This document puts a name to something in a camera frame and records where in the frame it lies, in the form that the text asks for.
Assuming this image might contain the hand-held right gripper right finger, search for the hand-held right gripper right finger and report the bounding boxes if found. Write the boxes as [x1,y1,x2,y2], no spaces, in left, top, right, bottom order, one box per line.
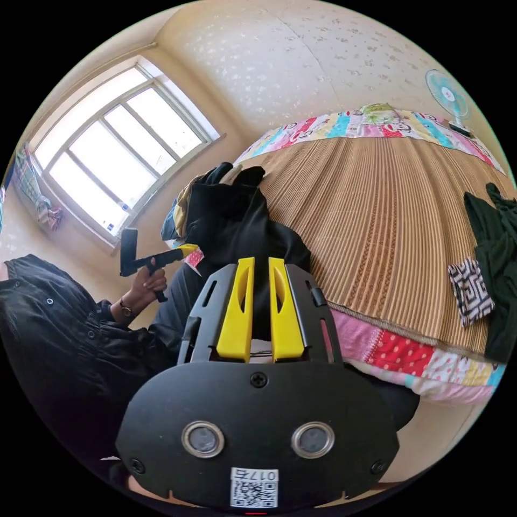
[268,256,305,363]

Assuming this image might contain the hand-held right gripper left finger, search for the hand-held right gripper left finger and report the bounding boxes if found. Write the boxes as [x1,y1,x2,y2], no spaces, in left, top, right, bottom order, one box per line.
[215,256,256,363]

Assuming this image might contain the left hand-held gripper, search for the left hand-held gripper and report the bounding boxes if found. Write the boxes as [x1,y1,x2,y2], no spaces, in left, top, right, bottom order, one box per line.
[120,243,199,304]

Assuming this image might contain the black pants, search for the black pants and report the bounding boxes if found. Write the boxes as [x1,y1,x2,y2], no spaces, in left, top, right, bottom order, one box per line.
[182,161,312,344]

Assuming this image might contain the person's left forearm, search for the person's left forearm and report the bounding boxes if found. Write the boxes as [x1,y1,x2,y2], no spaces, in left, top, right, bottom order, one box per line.
[96,296,140,329]

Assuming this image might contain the person's left hand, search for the person's left hand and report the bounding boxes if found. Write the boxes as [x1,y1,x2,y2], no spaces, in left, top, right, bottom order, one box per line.
[128,266,167,303]

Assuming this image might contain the window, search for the window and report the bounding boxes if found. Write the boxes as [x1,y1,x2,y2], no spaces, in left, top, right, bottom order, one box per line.
[31,60,222,248]

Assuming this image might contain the bed with woven mat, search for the bed with woven mat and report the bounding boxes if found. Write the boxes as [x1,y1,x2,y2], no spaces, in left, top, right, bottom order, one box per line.
[161,106,513,407]

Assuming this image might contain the person's body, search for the person's body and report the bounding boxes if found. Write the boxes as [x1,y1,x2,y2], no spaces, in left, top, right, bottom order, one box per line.
[0,184,421,500]

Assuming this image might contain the plaid curtain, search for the plaid curtain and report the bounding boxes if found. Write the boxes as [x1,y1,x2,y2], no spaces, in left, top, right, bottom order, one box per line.
[13,142,65,232]

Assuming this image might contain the black white patterned garment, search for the black white patterned garment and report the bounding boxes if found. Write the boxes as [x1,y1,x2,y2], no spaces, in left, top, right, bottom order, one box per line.
[447,258,496,328]

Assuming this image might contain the dark green pile of clothes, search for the dark green pile of clothes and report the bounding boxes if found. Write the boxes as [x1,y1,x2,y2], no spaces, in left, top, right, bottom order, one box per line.
[463,183,517,363]

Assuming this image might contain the green printed pillow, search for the green printed pillow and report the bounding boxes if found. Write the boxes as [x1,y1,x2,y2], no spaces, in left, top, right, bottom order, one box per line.
[358,102,400,125]

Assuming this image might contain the teal standing fan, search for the teal standing fan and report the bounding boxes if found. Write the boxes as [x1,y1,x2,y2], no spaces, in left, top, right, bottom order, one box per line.
[424,68,474,136]

